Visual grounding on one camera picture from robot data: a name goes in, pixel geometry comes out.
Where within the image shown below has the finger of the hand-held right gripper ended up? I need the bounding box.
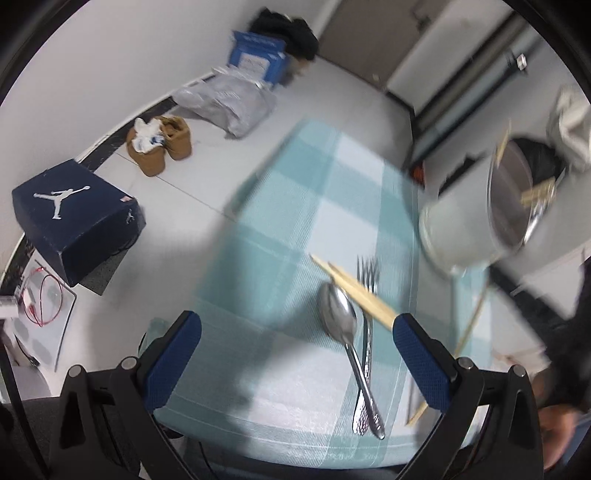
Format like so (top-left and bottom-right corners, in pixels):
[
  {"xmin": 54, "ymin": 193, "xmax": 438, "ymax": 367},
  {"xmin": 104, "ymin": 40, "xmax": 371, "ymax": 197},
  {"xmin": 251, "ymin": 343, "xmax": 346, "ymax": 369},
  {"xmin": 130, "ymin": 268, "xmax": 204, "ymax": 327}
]
[{"xmin": 488, "ymin": 264, "xmax": 578, "ymax": 324}]

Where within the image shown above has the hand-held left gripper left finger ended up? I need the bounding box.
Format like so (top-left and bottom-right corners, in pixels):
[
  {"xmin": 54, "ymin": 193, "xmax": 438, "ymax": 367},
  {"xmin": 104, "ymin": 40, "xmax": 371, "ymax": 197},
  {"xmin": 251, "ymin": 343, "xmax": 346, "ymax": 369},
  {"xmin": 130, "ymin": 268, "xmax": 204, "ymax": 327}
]
[{"xmin": 48, "ymin": 311, "xmax": 202, "ymax": 480}]

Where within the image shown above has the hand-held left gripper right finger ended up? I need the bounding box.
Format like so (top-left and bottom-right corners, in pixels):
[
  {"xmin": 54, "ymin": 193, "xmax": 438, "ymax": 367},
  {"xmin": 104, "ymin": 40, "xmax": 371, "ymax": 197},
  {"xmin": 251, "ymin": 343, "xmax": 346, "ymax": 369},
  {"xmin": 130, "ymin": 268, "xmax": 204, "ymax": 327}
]
[{"xmin": 392, "ymin": 313, "xmax": 550, "ymax": 480}]

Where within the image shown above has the silver fork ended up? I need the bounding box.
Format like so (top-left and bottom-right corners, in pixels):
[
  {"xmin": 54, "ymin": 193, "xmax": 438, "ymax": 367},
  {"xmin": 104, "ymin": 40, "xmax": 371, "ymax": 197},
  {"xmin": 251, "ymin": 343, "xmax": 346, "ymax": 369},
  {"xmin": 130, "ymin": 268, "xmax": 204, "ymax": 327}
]
[{"xmin": 352, "ymin": 256, "xmax": 380, "ymax": 437}]

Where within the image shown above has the single wooden chopstick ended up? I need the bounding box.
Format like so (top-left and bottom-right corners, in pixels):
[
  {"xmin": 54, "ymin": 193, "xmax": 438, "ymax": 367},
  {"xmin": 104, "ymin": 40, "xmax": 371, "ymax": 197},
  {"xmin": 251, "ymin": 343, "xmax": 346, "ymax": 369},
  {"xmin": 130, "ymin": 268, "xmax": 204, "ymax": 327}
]
[
  {"xmin": 327, "ymin": 261, "xmax": 400, "ymax": 324},
  {"xmin": 405, "ymin": 286, "xmax": 491, "ymax": 426}
]

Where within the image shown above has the silver spoon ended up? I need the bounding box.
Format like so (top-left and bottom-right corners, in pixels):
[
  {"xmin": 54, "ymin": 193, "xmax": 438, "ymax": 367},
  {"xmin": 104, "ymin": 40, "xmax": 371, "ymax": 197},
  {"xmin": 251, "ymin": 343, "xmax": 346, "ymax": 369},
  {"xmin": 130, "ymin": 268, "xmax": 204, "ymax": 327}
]
[{"xmin": 318, "ymin": 282, "xmax": 387, "ymax": 440}]

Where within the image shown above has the bunch of wooden chopsticks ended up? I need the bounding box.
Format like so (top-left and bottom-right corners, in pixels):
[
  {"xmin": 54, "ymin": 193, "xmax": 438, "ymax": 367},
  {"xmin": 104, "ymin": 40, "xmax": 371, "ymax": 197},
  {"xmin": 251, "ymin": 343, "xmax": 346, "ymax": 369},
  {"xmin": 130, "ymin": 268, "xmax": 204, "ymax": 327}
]
[{"xmin": 493, "ymin": 117, "xmax": 558, "ymax": 208}]

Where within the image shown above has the white utensil holder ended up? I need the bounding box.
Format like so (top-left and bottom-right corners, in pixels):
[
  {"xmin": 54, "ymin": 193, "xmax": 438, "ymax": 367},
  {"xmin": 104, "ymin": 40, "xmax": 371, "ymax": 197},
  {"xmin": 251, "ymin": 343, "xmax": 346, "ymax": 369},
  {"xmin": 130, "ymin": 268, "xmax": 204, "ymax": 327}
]
[{"xmin": 419, "ymin": 134, "xmax": 561, "ymax": 278}]

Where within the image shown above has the wooden chopsticks pair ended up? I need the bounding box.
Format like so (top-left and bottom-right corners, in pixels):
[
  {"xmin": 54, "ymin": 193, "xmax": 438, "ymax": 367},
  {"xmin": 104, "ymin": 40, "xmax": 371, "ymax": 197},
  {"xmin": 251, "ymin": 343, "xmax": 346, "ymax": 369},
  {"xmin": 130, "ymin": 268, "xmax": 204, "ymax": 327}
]
[{"xmin": 310, "ymin": 254, "xmax": 397, "ymax": 331}]

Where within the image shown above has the person's right hand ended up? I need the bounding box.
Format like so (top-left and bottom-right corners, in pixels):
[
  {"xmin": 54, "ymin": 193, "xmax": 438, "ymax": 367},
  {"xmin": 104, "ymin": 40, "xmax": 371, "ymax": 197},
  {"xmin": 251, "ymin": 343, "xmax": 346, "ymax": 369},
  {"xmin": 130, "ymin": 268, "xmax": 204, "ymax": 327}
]
[{"xmin": 537, "ymin": 401, "xmax": 580, "ymax": 472}]

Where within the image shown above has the black jacket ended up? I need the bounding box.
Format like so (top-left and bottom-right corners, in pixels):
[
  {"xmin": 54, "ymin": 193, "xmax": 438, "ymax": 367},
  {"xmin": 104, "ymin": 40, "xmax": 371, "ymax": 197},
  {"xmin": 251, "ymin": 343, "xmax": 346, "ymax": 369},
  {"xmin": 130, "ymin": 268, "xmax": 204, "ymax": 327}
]
[{"xmin": 436, "ymin": 136, "xmax": 571, "ymax": 197}]

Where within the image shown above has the white dotted sheet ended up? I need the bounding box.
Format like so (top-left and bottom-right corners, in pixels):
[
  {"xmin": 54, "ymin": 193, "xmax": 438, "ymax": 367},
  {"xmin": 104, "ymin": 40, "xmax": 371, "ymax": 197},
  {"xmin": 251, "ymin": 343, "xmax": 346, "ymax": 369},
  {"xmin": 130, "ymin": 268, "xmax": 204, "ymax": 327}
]
[{"xmin": 13, "ymin": 258, "xmax": 77, "ymax": 371}]

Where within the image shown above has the white hanging bag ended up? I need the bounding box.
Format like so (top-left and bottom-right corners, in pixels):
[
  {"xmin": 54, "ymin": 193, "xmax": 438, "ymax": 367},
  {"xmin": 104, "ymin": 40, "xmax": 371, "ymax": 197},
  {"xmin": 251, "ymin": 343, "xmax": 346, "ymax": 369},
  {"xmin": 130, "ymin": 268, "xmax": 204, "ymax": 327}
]
[{"xmin": 547, "ymin": 85, "xmax": 591, "ymax": 172}]

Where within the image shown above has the navy shoe box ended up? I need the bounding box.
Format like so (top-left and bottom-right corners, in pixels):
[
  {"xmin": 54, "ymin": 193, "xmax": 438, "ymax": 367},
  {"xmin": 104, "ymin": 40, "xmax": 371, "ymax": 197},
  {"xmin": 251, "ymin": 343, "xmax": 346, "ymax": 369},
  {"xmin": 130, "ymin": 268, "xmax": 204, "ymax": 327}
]
[{"xmin": 11, "ymin": 159, "xmax": 146, "ymax": 287}]

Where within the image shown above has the teal checked tablecloth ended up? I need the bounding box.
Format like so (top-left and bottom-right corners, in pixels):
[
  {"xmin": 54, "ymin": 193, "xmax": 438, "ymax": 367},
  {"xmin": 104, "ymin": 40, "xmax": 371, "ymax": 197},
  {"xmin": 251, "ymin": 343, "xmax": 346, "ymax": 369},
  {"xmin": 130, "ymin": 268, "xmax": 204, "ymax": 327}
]
[{"xmin": 143, "ymin": 117, "xmax": 492, "ymax": 467}]

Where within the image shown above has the brown boot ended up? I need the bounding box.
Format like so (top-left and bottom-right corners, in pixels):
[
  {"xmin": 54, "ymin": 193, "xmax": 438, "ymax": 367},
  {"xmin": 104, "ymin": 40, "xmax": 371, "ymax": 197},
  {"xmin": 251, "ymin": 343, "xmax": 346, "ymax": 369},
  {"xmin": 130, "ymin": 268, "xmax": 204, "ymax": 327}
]
[
  {"xmin": 157, "ymin": 115, "xmax": 192, "ymax": 160},
  {"xmin": 127, "ymin": 124, "xmax": 168, "ymax": 177}
]

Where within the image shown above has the black framed glass door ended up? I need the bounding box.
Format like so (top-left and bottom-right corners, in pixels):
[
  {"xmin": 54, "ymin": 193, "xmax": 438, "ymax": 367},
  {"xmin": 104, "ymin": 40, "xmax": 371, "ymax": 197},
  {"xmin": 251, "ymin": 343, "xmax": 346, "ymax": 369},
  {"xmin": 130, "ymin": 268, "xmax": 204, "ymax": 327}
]
[{"xmin": 388, "ymin": 9, "xmax": 536, "ymax": 134}]

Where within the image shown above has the white sock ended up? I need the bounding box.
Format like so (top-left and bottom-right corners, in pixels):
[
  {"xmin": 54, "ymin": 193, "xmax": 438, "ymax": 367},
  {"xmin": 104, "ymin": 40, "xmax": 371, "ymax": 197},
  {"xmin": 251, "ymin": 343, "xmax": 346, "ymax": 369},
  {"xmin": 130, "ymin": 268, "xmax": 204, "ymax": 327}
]
[{"xmin": 133, "ymin": 117, "xmax": 165, "ymax": 153}]

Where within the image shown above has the grey plastic bag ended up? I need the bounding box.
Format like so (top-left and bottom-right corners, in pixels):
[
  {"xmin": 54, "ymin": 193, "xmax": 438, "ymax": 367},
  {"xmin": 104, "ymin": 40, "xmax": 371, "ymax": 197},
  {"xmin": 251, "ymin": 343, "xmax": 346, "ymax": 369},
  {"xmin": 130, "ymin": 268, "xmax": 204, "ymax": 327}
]
[{"xmin": 172, "ymin": 67, "xmax": 278, "ymax": 139}]

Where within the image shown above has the grey door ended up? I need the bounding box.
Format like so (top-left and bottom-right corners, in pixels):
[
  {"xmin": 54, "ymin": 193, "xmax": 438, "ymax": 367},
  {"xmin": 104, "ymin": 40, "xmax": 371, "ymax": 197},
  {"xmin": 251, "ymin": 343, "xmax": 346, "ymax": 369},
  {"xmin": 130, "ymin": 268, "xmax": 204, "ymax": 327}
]
[{"xmin": 318, "ymin": 0, "xmax": 439, "ymax": 88}]

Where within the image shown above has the blue cardboard box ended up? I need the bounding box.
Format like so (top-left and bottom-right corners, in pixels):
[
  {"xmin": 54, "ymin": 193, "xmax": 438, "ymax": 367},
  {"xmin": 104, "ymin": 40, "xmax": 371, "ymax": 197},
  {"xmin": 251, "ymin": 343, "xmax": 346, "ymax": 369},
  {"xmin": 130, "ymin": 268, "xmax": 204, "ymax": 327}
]
[{"xmin": 228, "ymin": 30, "xmax": 291, "ymax": 86}]

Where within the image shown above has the black clothes pile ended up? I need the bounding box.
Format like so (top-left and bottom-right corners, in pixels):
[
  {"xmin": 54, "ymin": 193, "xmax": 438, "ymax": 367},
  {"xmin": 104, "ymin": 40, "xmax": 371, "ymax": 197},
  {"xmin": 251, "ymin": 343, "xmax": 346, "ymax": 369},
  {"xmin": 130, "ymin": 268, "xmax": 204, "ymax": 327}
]
[{"xmin": 252, "ymin": 7, "xmax": 319, "ymax": 61}]

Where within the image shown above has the red wire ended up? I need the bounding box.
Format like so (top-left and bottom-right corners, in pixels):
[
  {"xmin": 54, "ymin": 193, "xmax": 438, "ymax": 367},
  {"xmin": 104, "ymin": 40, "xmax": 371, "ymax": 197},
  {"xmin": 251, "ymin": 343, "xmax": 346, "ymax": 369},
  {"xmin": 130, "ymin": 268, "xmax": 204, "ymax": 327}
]
[{"xmin": 22, "ymin": 264, "xmax": 64, "ymax": 327}]

